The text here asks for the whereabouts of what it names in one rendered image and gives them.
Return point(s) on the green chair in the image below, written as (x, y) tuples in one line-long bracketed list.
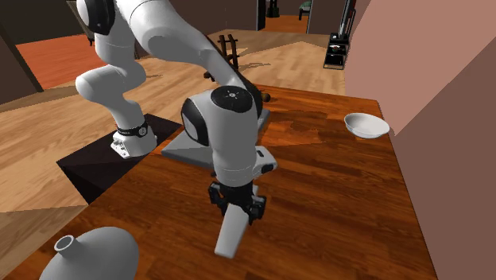
[(305, 7)]

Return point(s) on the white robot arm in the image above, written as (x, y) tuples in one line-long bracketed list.
[(170, 35)]

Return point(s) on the black shelf unit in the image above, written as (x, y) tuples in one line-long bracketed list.
[(336, 52)]

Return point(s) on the grey rectangular bar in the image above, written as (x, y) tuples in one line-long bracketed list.
[(231, 232)]

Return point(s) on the brown wooden table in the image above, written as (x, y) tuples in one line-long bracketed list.
[(329, 194)]

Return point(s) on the small brown round object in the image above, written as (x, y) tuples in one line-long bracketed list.
[(266, 97)]

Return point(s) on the grey vase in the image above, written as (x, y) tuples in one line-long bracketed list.
[(97, 256)]

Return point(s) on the dark wooden chair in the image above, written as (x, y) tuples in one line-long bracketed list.
[(231, 50)]

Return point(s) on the dark robot stand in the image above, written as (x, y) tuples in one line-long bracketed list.
[(97, 163)]

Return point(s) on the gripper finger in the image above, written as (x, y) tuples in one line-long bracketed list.
[(217, 197), (257, 209)]

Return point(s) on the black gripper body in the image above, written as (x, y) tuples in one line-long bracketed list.
[(236, 194)]

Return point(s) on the white bowl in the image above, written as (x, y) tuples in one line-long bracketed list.
[(366, 126)]

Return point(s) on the grey flat slab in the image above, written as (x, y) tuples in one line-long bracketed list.
[(186, 149)]

